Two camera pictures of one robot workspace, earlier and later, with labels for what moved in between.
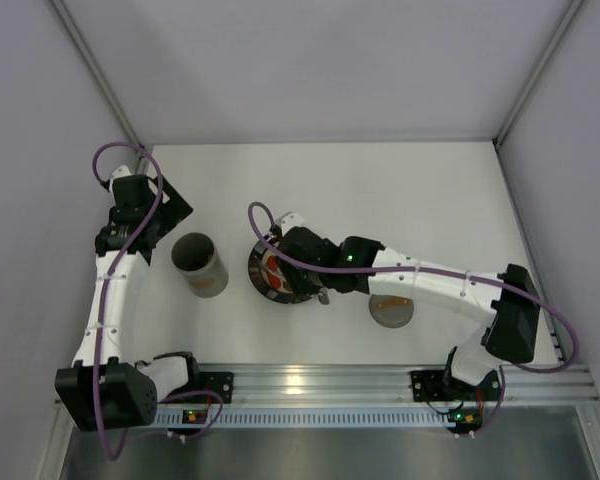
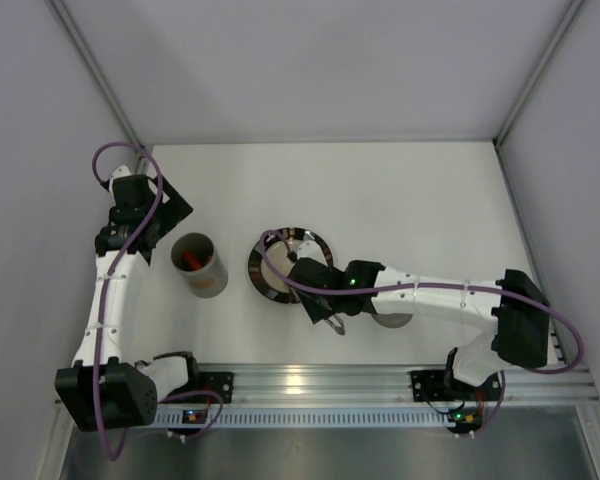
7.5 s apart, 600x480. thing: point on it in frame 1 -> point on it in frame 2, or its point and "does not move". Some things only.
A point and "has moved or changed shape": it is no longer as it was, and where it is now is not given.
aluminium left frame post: x=102 y=79 does not move
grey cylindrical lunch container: x=195 y=257 does not move
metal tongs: x=315 y=282 has moved or changed shape
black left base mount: x=218 y=383 does not move
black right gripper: x=290 y=265 -> x=323 y=305
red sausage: x=273 y=279 -> x=190 y=257
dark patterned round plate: x=258 y=262 does not move
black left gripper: x=165 y=211 does not move
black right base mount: x=437 y=386 does not move
